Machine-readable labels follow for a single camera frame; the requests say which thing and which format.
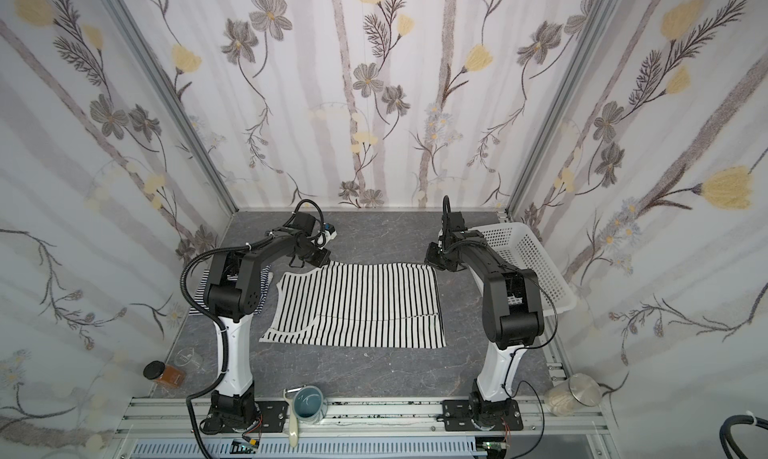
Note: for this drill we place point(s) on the aluminium frame rail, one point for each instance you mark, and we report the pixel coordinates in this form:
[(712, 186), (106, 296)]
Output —
[(375, 417)]

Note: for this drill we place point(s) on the clear jar with metal lid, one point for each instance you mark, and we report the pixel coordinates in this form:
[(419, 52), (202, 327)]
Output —
[(578, 392)]

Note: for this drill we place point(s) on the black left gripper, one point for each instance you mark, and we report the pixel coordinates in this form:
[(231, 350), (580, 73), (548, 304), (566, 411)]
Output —
[(315, 255)]

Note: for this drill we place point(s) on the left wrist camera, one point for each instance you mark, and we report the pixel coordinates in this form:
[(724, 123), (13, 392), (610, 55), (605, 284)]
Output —
[(327, 234)]

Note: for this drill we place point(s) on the teal mug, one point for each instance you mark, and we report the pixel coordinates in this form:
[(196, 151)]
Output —
[(309, 405)]

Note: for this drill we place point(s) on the blue white striped tank top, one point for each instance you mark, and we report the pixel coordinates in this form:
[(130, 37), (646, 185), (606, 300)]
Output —
[(266, 279)]

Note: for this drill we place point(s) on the white plastic laundry basket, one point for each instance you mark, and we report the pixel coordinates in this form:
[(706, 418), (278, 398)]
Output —
[(518, 245)]

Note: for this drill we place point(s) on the black white striped tank top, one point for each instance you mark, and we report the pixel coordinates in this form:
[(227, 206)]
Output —
[(392, 305)]

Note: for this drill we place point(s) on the white vented cable duct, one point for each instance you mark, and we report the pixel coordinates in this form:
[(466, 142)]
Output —
[(359, 447)]

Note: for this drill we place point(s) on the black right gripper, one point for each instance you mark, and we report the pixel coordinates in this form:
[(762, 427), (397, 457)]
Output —
[(437, 255)]

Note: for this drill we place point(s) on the cream vegetable peeler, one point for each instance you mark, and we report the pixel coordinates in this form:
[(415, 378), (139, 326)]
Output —
[(289, 396)]

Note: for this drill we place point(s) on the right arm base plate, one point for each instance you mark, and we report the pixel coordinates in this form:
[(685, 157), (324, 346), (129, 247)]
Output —
[(476, 415)]

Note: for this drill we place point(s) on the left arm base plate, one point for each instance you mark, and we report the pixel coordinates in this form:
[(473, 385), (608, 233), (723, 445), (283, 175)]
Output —
[(233, 415)]

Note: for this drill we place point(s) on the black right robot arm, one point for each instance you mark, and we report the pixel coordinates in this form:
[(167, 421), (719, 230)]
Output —
[(512, 311)]

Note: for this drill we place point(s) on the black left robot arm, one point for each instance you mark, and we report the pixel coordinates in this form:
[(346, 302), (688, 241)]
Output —
[(235, 285)]

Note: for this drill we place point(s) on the spice jar with dark lid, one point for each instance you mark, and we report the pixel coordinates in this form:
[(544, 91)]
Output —
[(164, 374)]

